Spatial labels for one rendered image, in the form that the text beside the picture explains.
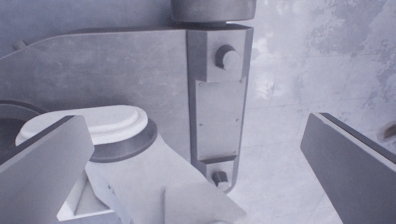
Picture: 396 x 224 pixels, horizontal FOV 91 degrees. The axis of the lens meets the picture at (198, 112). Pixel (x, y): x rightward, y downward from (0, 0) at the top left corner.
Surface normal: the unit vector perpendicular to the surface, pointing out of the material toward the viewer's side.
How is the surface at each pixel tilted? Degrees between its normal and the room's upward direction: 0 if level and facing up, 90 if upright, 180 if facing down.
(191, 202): 115
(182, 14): 55
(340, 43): 0
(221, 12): 6
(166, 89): 0
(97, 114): 90
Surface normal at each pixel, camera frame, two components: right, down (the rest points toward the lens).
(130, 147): 0.39, -0.34
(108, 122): -0.01, -0.88
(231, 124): 0.19, 0.47
